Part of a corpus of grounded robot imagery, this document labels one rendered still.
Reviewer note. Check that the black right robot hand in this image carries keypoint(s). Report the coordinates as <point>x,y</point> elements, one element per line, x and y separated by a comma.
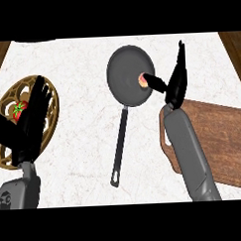
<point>177,87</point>

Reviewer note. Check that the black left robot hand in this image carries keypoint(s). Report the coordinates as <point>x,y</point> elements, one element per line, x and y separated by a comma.
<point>31,129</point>

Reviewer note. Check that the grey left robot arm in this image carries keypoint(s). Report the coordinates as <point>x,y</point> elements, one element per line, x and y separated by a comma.
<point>19,189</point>

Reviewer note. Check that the pink frosted cupcake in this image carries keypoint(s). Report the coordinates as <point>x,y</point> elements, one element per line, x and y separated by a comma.
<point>142,80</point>

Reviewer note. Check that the dark grey frying pan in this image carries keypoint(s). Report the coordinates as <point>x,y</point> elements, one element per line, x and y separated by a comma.
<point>129,79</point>

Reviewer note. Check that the brown wooden cutting board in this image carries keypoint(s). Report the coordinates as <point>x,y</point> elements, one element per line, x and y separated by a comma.
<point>216,141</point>

